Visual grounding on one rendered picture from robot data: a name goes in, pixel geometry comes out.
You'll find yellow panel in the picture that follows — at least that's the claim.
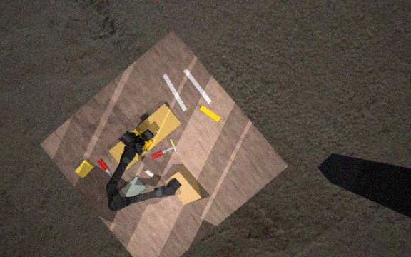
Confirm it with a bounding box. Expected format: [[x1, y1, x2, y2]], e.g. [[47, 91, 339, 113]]
[[109, 104, 182, 171]]

